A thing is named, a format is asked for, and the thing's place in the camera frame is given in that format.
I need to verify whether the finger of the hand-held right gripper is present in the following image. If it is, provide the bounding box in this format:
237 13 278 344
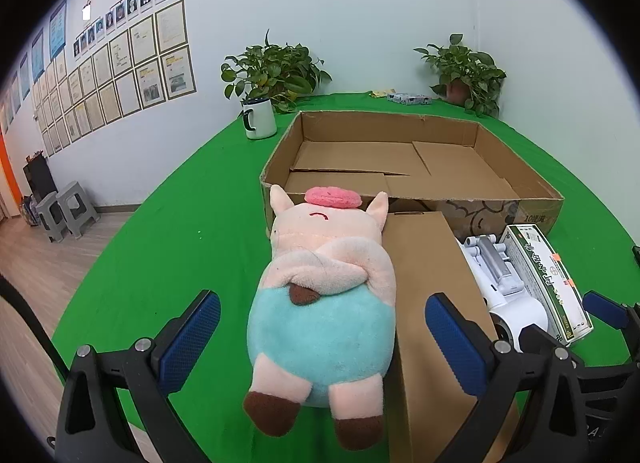
582 291 640 332

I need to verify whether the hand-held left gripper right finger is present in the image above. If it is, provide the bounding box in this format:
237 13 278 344
425 293 591 463

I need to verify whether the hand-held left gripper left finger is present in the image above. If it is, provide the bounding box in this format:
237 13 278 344
55 289 222 463

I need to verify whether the green and white carton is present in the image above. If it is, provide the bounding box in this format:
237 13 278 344
500 224 595 346

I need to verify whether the small brown cardboard box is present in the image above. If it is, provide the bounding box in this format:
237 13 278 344
382 211 521 463

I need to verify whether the pink pig plush toy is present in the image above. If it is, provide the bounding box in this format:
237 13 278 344
242 184 398 452

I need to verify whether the large cardboard box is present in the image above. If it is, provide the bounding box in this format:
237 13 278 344
259 110 566 244

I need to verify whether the white plastic device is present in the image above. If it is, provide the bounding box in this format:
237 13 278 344
457 234 550 344

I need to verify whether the green tablecloth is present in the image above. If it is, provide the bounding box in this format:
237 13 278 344
50 92 640 463

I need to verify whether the grey plastic stool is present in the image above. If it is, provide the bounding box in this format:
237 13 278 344
34 191 66 244
56 181 101 239

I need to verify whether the black cabinet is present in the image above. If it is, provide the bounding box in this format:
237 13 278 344
22 155 58 204

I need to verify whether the orange door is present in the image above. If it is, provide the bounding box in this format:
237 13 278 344
0 133 23 218

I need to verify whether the blue and white packet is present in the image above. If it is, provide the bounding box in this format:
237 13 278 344
387 91 432 108

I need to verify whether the potted plant in brown pot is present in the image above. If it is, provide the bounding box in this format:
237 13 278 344
413 33 508 118

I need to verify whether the bushy potted green plant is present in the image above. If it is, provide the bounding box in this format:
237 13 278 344
220 29 333 114

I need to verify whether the group of framed certificates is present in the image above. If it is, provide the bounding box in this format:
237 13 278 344
30 0 196 158

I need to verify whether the black cable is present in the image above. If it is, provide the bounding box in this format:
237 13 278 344
0 275 71 379

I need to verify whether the white mug with black handle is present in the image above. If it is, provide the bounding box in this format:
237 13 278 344
241 96 278 140

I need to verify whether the blue wall poster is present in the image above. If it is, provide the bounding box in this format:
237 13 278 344
50 0 68 60
31 29 46 84
19 54 32 101

